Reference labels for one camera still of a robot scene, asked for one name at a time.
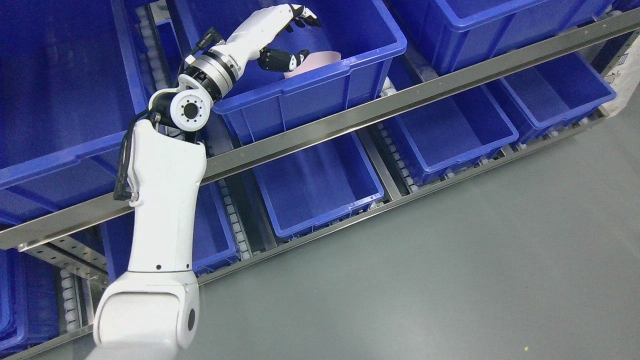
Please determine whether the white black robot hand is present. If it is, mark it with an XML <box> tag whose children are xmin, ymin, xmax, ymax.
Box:
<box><xmin>215</xmin><ymin>3</ymin><xmax>323</xmax><ymax>76</ymax></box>

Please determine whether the pink bowl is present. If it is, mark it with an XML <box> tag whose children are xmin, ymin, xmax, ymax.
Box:
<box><xmin>283</xmin><ymin>51</ymin><xmax>342</xmax><ymax>79</ymax></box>

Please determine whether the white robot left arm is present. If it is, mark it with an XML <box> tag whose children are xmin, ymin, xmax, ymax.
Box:
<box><xmin>87</xmin><ymin>71</ymin><xmax>226</xmax><ymax>360</ymax></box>

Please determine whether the blue bin lower middle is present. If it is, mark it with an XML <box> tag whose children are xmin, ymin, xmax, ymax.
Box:
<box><xmin>253</xmin><ymin>132</ymin><xmax>386</xmax><ymax>240</ymax></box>

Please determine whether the blue bin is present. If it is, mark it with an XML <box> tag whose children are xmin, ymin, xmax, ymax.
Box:
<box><xmin>166</xmin><ymin>0</ymin><xmax>408</xmax><ymax>146</ymax></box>
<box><xmin>382</xmin><ymin>84</ymin><xmax>519</xmax><ymax>186</ymax></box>
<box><xmin>253</xmin><ymin>132</ymin><xmax>386</xmax><ymax>240</ymax></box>
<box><xmin>0</xmin><ymin>0</ymin><xmax>155</xmax><ymax>229</ymax></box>
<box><xmin>99</xmin><ymin>182</ymin><xmax>241</xmax><ymax>281</ymax></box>
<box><xmin>1</xmin><ymin>249</ymin><xmax>61</xmax><ymax>358</ymax></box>
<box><xmin>388</xmin><ymin>0</ymin><xmax>613</xmax><ymax>75</ymax></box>
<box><xmin>486</xmin><ymin>52</ymin><xmax>617</xmax><ymax>145</ymax></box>

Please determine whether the blue bin middle upper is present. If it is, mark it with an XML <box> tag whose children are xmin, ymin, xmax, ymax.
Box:
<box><xmin>166</xmin><ymin>0</ymin><xmax>408</xmax><ymax>146</ymax></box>

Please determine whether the blue bin left upper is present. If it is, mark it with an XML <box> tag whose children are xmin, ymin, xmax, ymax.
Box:
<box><xmin>0</xmin><ymin>0</ymin><xmax>155</xmax><ymax>229</ymax></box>

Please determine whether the blue bin right upper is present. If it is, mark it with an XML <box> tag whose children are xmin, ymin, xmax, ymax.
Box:
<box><xmin>388</xmin><ymin>0</ymin><xmax>613</xmax><ymax>75</ymax></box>

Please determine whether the blue bin lower left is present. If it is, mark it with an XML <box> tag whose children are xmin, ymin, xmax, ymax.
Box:
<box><xmin>99</xmin><ymin>182</ymin><xmax>241</xmax><ymax>281</ymax></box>

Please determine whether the blue bin lower far right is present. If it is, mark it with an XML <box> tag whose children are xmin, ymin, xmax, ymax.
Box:
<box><xmin>486</xmin><ymin>52</ymin><xmax>617</xmax><ymax>145</ymax></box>

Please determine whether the blue bin bottom left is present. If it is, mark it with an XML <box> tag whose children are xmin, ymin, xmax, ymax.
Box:
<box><xmin>1</xmin><ymin>249</ymin><xmax>61</xmax><ymax>358</ymax></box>

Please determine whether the steel shelf rail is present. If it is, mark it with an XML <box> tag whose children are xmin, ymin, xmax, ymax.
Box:
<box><xmin>0</xmin><ymin>8</ymin><xmax>640</xmax><ymax>249</ymax></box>

